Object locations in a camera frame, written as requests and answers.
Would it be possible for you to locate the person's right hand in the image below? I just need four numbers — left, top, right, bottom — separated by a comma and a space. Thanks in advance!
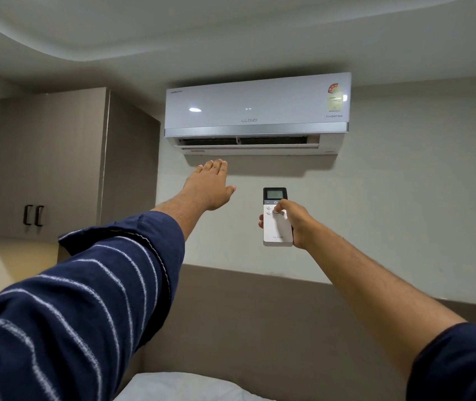
258, 199, 320, 250

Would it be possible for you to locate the person's left hand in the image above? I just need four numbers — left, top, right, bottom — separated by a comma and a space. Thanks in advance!
181, 159, 237, 212

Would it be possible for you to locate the white air conditioner remote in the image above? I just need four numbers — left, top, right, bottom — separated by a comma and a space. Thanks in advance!
263, 187, 294, 248

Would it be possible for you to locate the person's left forearm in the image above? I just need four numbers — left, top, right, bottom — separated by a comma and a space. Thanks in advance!
150, 189, 205, 241

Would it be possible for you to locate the person's right forearm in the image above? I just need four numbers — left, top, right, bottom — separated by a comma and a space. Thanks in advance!
303, 221, 467, 378

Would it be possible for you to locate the yellow rating sticker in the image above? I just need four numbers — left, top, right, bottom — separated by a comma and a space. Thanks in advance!
327, 83, 345, 113

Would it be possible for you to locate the brown padded headboard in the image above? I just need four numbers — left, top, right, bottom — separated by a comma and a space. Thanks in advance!
115, 263, 476, 401

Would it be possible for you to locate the person's left striped navy sleeve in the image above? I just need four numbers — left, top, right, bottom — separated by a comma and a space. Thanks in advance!
0, 211, 186, 401

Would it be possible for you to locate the white pillow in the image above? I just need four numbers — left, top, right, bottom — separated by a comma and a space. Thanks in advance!
113, 372, 277, 401

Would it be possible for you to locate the person's right navy sleeve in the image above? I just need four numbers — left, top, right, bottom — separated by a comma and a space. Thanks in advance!
405, 322, 476, 401

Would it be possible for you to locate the white wall air conditioner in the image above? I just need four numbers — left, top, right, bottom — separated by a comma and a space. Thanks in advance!
164, 72, 352, 157

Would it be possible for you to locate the beige wall cabinet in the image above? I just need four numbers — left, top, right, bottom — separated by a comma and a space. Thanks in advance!
0, 87, 162, 245

